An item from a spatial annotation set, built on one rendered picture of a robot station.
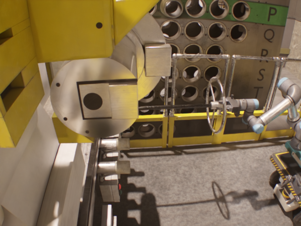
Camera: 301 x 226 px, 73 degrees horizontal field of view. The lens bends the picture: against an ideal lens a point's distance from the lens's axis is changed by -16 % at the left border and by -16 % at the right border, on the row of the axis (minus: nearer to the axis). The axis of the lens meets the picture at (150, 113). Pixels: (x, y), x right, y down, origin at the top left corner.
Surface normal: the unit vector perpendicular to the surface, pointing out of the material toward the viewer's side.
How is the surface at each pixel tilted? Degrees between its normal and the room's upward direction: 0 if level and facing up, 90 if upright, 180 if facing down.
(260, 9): 90
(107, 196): 90
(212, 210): 0
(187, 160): 0
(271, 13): 90
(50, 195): 0
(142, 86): 90
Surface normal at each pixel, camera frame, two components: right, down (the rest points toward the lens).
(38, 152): 0.92, -0.35
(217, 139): 0.07, 0.55
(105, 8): 0.45, 0.50
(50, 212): 0.00, -0.83
